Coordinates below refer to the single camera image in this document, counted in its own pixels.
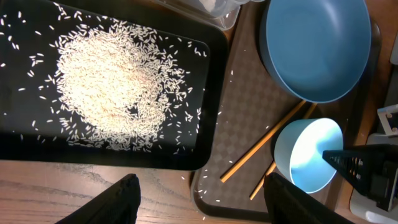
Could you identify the pile of white rice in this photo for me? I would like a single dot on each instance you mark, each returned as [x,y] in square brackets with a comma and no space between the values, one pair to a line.
[84,79]

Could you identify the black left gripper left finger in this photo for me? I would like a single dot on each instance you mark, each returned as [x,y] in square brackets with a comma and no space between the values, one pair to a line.
[118,204]

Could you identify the light blue bowl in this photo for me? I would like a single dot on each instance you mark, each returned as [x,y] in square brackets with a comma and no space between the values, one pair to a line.
[299,148]

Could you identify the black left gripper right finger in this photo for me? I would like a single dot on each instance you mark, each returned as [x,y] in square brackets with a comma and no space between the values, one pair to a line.
[287,204]

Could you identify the grey dishwasher rack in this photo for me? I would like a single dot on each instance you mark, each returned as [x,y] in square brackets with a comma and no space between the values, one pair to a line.
[388,113]

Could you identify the dark blue plate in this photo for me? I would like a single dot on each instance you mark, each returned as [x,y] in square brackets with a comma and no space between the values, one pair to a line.
[316,50]

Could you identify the black plastic bin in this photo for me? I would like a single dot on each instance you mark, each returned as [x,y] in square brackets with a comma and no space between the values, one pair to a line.
[139,14]

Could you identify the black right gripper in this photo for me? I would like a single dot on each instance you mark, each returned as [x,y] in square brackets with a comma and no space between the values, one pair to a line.
[370,169]

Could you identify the clear plastic bin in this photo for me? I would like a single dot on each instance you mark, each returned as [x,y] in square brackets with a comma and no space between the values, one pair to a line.
[221,14]

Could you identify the dark brown serving tray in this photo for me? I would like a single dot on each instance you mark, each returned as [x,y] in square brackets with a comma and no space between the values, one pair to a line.
[252,104]

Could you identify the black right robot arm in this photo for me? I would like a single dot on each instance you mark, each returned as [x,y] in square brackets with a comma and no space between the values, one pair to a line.
[361,205]

